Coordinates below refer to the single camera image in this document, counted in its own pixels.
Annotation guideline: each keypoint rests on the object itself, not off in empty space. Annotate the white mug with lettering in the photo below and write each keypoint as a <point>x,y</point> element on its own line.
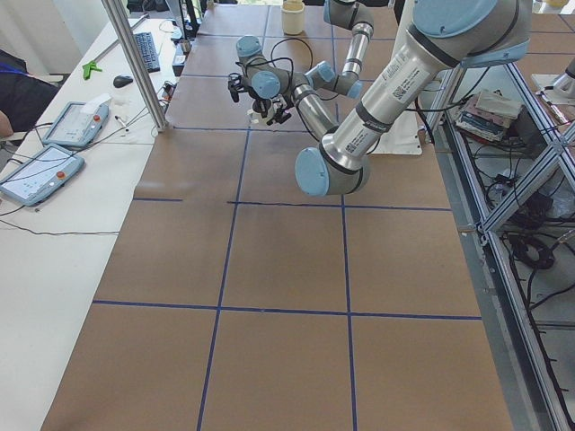
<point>259,118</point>

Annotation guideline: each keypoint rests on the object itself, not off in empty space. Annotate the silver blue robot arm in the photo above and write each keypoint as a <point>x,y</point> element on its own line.
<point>347,122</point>
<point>284,90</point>

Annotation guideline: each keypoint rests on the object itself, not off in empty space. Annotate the cream white bin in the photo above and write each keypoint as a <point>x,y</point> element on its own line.
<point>293,17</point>

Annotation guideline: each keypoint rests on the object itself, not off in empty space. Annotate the black computer keyboard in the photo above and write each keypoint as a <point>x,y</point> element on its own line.
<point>146,48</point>

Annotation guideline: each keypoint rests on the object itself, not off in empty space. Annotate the black computer mouse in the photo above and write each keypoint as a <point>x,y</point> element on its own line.
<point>121,81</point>

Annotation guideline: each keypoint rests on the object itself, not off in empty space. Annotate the black marker pen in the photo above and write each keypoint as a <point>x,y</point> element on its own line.
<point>123,124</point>

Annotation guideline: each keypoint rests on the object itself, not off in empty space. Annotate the green plastic tool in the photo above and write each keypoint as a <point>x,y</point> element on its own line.
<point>89,68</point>

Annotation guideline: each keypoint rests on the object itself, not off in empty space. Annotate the far blue teach pendant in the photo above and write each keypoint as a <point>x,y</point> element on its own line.
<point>77,126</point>

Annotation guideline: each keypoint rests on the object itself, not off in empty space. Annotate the blue teach pendant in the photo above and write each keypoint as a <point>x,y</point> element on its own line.
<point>42,175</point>
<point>77,126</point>

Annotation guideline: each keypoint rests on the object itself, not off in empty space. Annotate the stack of books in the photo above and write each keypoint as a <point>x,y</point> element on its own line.
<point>488,115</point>

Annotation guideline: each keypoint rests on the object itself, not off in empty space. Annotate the near blue teach pendant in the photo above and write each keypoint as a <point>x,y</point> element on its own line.
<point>42,175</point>

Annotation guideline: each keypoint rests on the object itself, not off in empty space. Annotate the seated person dark shirt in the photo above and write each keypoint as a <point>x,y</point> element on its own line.
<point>24,98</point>

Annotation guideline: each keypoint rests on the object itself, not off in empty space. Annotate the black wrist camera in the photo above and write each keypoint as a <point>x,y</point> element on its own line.
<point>235,86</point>

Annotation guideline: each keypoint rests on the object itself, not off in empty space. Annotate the aluminium frame post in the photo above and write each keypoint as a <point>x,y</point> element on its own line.
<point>120,24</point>

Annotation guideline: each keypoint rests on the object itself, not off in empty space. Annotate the white camera mast pedestal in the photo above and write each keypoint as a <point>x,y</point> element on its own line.
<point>402,130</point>

